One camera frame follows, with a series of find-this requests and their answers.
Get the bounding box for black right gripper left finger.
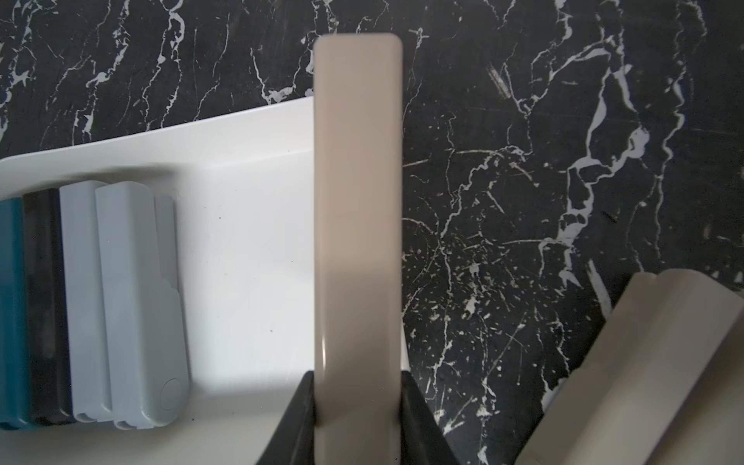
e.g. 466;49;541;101
257;371;316;465

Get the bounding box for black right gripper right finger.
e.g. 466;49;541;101
400;371;458;465

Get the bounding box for tan pruning pliers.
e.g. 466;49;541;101
314;33;403;464

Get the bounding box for black pruning pliers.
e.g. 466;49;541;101
22;188;75;426

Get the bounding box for light grey pruning pliers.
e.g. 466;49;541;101
59;180;112;424

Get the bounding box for white plastic storage box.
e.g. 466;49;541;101
1;97;316;464

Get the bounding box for beige pruning pliers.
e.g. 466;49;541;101
517;269;743;464

